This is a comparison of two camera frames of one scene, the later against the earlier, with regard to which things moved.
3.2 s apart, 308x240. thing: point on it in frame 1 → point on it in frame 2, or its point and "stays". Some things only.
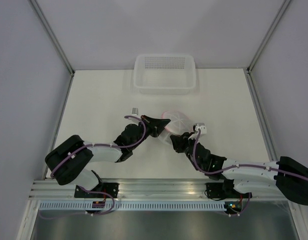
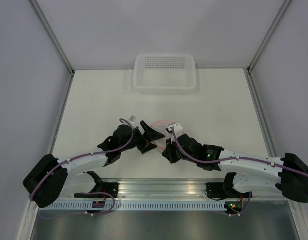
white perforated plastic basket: x=164 y=73 stays
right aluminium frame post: x=247 y=70 stays
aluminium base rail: x=144 y=189 stays
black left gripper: x=156 y=125 → x=150 y=135
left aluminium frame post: x=56 y=43 stays
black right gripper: x=179 y=141 → x=168 y=153
